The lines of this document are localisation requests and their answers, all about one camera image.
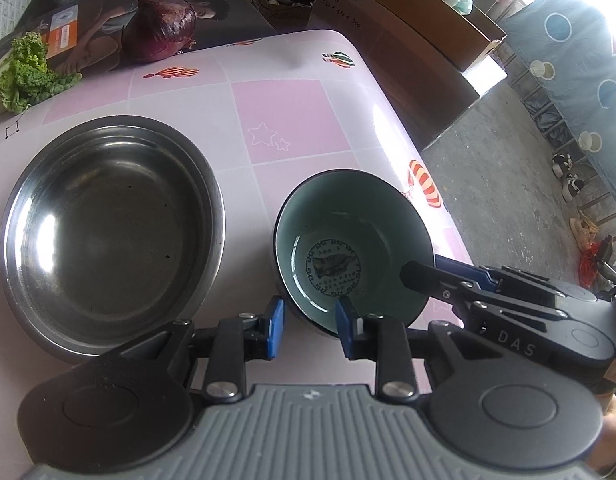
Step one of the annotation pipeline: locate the stainless steel bowl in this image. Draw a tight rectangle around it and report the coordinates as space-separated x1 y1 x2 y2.
0 115 227 364

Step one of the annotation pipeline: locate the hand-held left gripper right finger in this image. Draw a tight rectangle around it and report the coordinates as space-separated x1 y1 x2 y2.
335 296 493 407

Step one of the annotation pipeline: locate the teal ceramic bowl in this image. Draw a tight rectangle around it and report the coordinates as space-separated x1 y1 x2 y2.
273 170 435 338

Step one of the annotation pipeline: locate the blue printed blanket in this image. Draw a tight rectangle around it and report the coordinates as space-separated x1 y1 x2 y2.
502 0 616 211

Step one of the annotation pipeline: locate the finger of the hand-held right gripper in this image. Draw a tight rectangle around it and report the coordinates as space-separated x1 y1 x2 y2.
435 255 563 301
400 260 568 322

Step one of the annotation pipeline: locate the small cardboard box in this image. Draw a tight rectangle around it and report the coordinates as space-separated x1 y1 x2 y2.
239 0 321 31

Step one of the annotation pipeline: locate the metal drying rack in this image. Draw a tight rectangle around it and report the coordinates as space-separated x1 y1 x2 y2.
510 67 616 241

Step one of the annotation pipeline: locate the white sneaker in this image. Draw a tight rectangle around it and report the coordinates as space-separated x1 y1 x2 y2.
562 175 586 202
552 153 576 179

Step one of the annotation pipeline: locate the dark printed box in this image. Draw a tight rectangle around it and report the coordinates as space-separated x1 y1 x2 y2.
0 0 279 88

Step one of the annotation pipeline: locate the red plastic bag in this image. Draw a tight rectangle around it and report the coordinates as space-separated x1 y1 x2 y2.
579 242 607 287

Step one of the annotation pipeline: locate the long brown cardboard box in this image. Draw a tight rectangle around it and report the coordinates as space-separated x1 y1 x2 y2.
308 0 508 152

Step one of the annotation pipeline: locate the beige plastic bag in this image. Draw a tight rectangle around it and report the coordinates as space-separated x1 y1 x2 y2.
569 214 599 252

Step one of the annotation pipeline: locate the green lettuce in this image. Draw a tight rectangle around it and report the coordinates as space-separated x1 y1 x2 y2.
0 32 84 116

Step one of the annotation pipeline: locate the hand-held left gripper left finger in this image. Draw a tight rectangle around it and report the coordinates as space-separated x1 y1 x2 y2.
95 295 286 405

